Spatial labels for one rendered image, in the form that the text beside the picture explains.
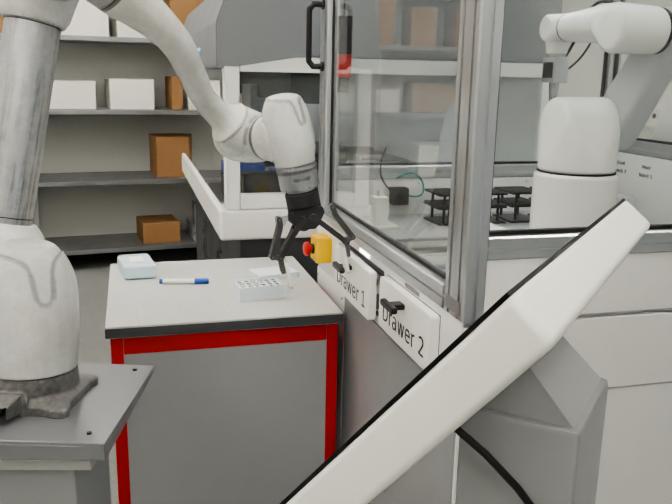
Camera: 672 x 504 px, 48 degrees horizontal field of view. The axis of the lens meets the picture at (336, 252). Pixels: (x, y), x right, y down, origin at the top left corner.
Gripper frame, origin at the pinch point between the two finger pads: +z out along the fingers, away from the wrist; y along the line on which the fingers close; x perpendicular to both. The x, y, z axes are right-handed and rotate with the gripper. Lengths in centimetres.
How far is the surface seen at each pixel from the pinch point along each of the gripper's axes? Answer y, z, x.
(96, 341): -79, 75, 219
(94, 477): -54, 16, -32
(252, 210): -2, -1, 83
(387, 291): 10.2, 1.2, -19.0
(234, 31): 5, -58, 83
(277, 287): -6.3, 9.4, 27.7
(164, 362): -38.8, 16.3, 14.3
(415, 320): 10.0, 2.2, -35.4
